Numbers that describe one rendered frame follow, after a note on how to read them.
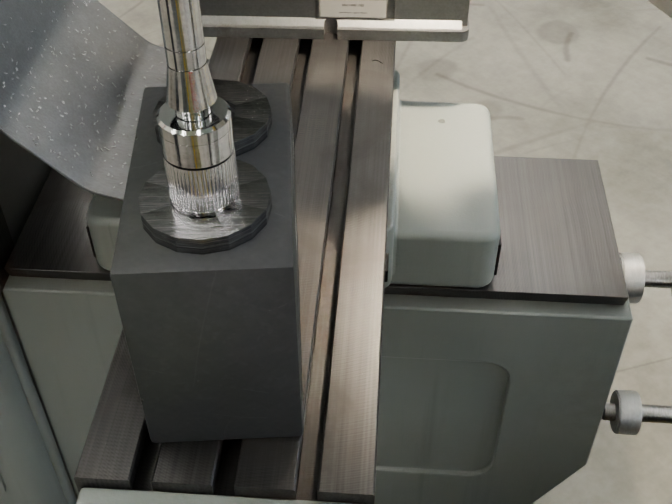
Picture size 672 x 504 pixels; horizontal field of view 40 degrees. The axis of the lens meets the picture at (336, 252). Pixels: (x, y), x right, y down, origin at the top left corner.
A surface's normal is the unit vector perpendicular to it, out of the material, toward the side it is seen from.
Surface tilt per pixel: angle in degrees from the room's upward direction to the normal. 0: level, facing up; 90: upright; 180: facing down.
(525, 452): 90
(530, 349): 90
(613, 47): 0
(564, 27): 0
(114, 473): 0
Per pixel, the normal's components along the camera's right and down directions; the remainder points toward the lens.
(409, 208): 0.00, -0.73
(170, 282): 0.05, 0.69
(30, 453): 0.79, 0.40
